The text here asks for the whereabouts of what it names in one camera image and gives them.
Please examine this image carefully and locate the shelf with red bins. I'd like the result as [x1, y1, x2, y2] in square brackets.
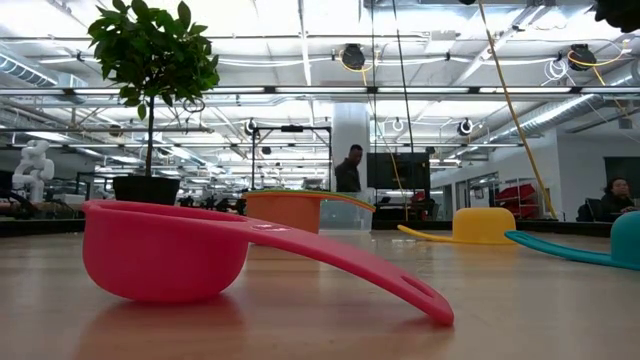
[494, 182, 540, 220]

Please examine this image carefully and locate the person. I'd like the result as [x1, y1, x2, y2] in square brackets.
[576, 176, 640, 223]
[333, 143, 365, 194]

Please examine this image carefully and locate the potted green plant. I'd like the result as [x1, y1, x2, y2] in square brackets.
[87, 0, 221, 206]

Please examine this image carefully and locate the yellow measuring cup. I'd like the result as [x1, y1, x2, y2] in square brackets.
[397, 206, 518, 246]

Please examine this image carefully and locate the black gantry frame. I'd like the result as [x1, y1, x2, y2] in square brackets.
[251, 124, 335, 194]

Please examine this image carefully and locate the black monitor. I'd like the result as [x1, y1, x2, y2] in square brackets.
[366, 151, 432, 191]

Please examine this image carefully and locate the silver spiral ventilation duct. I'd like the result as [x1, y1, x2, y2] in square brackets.
[492, 64, 640, 139]

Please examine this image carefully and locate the orange measuring cup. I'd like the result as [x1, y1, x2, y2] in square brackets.
[243, 189, 376, 235]

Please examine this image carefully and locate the dark wall screen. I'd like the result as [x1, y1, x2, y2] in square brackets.
[602, 156, 640, 199]

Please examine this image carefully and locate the long yellow cable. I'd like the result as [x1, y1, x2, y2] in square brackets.
[476, 0, 558, 220]

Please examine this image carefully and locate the red measuring cup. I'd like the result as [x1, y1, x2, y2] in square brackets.
[81, 199, 455, 327]

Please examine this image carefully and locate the light blue measuring cup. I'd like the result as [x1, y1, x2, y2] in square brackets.
[503, 210, 640, 272]

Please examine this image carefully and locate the thin black hanging cable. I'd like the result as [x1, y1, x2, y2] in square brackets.
[391, 0, 416, 154]

